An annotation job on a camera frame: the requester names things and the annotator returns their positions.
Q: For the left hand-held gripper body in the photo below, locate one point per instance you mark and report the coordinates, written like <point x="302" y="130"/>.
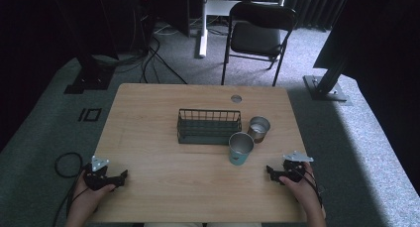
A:
<point x="96" y="179"/>

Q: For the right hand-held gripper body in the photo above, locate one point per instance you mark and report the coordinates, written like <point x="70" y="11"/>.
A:
<point x="294" y="169"/>

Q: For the teal metal cup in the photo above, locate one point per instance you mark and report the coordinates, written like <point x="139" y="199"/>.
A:
<point x="240" y="151"/>

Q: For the person's left hand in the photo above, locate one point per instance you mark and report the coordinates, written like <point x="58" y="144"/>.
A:
<point x="88" y="199"/>

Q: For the person's right hand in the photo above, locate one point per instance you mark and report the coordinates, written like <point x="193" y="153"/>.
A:
<point x="302" y="189"/>

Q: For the grey round table grommet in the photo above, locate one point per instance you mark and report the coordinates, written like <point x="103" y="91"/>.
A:
<point x="236" y="98"/>

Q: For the black stand with base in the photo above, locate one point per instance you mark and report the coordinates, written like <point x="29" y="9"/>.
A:
<point x="90" y="78"/>

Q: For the black folding chair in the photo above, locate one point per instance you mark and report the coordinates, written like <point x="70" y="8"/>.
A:
<point x="256" y="38"/>

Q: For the metal stand with base plate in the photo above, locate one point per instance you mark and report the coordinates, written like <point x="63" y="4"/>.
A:
<point x="325" y="88"/>

